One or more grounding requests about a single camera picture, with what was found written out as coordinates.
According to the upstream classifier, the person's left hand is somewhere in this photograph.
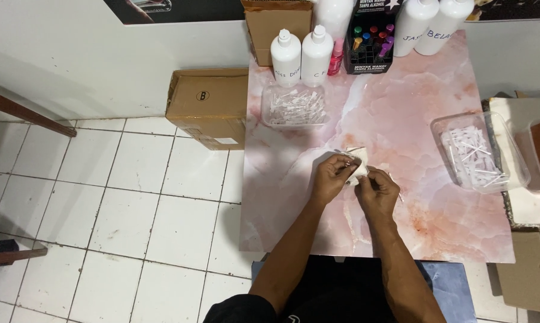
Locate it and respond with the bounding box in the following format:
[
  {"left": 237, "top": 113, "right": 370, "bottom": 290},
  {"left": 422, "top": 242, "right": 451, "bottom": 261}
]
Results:
[{"left": 311, "top": 154, "right": 359, "bottom": 206}]

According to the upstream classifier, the person's right hand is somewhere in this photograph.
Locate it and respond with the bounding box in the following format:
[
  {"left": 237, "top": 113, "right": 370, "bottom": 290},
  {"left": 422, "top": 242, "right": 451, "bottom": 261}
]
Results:
[{"left": 354, "top": 166, "right": 401, "bottom": 220}]

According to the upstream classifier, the small clear plastic bag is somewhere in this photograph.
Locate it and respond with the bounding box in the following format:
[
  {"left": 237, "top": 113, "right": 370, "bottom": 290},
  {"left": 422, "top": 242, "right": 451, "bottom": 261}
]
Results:
[{"left": 340, "top": 147, "right": 371, "bottom": 185}]

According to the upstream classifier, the clear tray of white sprayers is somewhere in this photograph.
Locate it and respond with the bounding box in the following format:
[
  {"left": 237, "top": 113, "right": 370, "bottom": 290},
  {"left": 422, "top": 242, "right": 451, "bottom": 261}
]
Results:
[{"left": 261, "top": 82, "right": 331, "bottom": 130}]

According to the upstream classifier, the small pink spray bottle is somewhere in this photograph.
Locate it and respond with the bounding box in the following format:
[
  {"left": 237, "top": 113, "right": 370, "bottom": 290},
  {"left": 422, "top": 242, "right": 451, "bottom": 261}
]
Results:
[{"left": 327, "top": 39, "right": 345, "bottom": 76}]

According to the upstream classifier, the white plastic bottle with nozzle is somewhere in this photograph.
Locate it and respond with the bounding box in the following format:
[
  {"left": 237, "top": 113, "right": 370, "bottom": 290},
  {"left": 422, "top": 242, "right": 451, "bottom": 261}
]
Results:
[
  {"left": 270, "top": 29, "right": 302, "bottom": 88},
  {"left": 301, "top": 25, "right": 334, "bottom": 88}
]

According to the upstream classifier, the clear tub of white sprayers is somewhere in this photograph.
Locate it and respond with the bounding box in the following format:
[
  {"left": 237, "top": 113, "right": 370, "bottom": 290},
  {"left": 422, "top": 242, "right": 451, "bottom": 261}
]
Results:
[{"left": 431, "top": 111, "right": 532, "bottom": 194}]

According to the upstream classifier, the person's black clothing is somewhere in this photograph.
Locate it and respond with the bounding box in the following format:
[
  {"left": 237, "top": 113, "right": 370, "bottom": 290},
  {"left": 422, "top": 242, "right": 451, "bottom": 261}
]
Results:
[{"left": 203, "top": 255, "right": 434, "bottom": 323}]

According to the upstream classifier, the black perfume display box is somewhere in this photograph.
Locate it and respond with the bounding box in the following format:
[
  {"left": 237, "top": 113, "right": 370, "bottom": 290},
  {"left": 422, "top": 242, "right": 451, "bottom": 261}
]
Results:
[{"left": 344, "top": 0, "right": 403, "bottom": 75}]

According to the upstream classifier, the large white plastic bottle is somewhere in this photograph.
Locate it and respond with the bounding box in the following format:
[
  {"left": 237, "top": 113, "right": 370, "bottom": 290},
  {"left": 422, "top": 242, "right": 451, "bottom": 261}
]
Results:
[
  {"left": 393, "top": 0, "right": 440, "bottom": 57},
  {"left": 314, "top": 0, "right": 355, "bottom": 42},
  {"left": 415, "top": 0, "right": 475, "bottom": 56}
]

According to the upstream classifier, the closed brown cardboard carton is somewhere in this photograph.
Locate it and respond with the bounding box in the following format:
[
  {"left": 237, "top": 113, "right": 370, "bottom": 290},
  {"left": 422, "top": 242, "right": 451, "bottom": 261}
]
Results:
[{"left": 165, "top": 68, "right": 249, "bottom": 151}]

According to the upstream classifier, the open brown cardboard box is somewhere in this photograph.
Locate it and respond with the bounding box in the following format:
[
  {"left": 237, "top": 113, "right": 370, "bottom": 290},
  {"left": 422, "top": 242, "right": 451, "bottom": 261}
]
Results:
[{"left": 241, "top": 0, "right": 314, "bottom": 67}]

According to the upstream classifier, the cream board with dark edge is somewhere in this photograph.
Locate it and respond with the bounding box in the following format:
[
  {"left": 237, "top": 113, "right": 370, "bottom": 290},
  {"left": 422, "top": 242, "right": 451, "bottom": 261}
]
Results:
[{"left": 482, "top": 97, "right": 540, "bottom": 230}]

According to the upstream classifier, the brown wooden plank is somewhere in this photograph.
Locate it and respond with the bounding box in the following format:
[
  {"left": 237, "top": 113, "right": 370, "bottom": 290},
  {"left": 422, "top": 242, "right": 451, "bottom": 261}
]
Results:
[{"left": 0, "top": 248, "right": 48, "bottom": 267}]

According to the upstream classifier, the dark wall poster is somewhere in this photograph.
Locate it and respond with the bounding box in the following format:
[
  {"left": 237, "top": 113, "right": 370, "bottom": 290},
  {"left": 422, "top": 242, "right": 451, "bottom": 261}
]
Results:
[{"left": 103, "top": 0, "right": 245, "bottom": 26}]

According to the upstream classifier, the brown wooden rail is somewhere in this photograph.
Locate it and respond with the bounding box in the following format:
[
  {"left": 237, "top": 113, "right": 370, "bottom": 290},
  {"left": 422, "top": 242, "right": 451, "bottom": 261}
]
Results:
[{"left": 0, "top": 86, "right": 77, "bottom": 138}]

